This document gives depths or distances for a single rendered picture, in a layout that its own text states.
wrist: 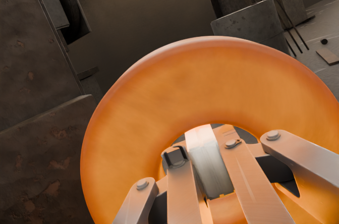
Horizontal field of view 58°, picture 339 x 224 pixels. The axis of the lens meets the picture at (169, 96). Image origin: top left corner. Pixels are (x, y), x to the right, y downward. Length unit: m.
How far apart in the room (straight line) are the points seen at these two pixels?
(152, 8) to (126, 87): 7.63
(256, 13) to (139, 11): 5.17
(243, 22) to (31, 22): 2.23
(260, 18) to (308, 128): 2.53
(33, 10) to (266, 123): 0.47
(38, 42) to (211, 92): 0.44
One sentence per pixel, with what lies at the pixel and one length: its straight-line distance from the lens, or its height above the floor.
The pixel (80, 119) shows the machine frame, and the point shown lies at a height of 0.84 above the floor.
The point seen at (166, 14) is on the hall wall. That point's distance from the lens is 7.95.
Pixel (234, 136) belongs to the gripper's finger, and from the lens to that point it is 0.16.
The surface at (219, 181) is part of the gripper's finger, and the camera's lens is 0.16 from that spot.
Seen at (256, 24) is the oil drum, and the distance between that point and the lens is 2.68.
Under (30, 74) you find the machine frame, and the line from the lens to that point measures 0.56.
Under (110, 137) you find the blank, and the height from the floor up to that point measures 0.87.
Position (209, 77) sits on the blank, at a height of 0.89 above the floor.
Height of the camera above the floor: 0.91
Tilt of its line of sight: 11 degrees down
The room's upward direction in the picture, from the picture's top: 22 degrees counter-clockwise
